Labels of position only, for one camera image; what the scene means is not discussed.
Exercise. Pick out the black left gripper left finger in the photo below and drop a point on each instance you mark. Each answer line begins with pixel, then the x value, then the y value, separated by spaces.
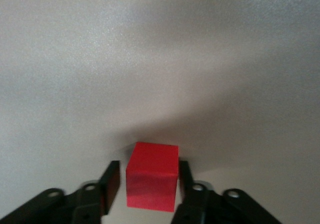
pixel 82 204

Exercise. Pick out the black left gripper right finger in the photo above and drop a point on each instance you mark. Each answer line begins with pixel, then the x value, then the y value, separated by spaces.
pixel 212 209

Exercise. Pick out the red cube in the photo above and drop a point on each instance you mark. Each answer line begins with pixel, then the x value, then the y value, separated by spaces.
pixel 152 179

